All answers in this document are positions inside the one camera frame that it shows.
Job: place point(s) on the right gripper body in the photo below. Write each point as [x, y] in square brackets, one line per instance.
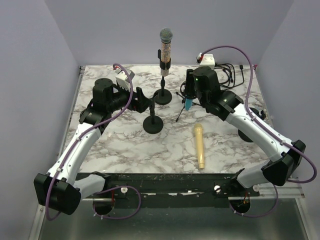
[202, 100]

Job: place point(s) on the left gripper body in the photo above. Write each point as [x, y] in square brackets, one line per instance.
[133, 104]

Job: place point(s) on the black tripod shock mount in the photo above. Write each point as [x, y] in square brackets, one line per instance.
[182, 95]

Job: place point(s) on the blue microphone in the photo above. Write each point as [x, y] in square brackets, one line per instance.
[188, 102]

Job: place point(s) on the black stand with clip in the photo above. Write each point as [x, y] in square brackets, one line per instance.
[153, 124]

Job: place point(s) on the yellow microphone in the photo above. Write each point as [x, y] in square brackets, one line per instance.
[199, 144]

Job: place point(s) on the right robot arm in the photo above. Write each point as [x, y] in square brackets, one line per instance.
[283, 153]

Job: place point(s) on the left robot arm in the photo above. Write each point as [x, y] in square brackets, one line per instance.
[59, 189]

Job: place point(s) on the black tall mic stand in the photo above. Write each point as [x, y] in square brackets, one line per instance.
[162, 95]

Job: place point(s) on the glitter microphone silver head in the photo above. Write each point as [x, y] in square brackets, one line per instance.
[166, 36]

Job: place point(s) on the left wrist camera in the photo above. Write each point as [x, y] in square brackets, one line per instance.
[122, 80]

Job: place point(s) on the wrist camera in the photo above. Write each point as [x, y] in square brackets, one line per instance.
[206, 60]
[122, 80]

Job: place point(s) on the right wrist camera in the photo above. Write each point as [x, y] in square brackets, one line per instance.
[206, 60]

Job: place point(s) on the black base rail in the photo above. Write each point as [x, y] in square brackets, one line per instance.
[171, 190]

